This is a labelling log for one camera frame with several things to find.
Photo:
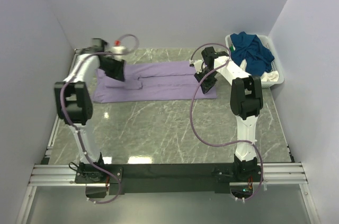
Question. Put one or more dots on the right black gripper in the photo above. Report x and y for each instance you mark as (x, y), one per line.
(205, 80)

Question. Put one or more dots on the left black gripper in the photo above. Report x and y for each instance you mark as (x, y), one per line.
(114, 70)

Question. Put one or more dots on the purple t shirt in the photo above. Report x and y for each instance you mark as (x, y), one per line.
(160, 81)

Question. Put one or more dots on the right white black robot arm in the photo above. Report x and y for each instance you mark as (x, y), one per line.
(246, 100)

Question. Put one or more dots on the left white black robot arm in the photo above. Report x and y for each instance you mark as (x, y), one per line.
(73, 101)

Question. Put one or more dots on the blue t shirt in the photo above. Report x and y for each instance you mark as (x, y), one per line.
(249, 47)

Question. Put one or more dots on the white cloth in basket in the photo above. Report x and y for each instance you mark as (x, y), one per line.
(272, 76)

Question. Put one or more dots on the white laundry basket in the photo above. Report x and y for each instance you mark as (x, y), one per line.
(275, 64)

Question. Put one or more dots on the black base beam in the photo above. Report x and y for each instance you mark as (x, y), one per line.
(164, 178)

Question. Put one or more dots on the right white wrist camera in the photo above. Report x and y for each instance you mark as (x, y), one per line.
(197, 64)

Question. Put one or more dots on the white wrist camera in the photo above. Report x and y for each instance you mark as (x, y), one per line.
(118, 51)
(197, 64)

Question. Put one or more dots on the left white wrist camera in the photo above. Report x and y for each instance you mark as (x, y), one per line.
(118, 51)

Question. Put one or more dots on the aluminium rail frame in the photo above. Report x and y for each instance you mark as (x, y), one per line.
(159, 132)

